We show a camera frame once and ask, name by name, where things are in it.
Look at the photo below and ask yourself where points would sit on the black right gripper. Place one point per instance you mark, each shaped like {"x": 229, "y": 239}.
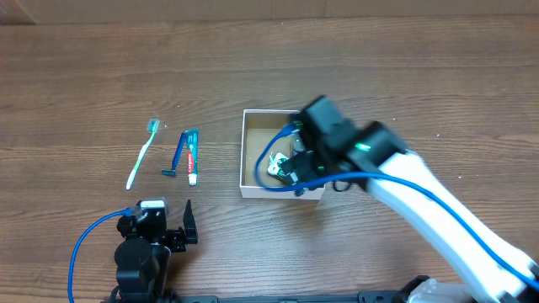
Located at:
{"x": 296, "y": 169}

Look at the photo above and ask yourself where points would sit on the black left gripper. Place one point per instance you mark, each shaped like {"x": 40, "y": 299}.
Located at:
{"x": 169, "y": 238}

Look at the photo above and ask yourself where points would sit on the green soap packet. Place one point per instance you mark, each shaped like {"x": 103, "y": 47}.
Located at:
{"x": 274, "y": 168}

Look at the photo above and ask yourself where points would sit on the green white toothbrush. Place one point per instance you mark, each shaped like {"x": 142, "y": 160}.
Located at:
{"x": 152, "y": 128}

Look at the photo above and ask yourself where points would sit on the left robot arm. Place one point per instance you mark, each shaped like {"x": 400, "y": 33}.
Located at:
{"x": 142, "y": 259}

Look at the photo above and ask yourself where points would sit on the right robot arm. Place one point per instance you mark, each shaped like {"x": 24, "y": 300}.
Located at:
{"x": 385, "y": 167}

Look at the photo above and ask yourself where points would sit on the blue disposable razor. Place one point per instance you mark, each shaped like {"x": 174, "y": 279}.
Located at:
{"x": 176, "y": 157}

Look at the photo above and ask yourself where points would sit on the white cardboard box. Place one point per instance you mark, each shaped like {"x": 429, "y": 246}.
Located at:
{"x": 259, "y": 127}

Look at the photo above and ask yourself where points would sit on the Colgate toothpaste tube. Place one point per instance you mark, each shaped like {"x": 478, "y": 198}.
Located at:
{"x": 192, "y": 137}

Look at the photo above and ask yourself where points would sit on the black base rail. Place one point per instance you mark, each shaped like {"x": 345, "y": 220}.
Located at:
{"x": 369, "y": 296}

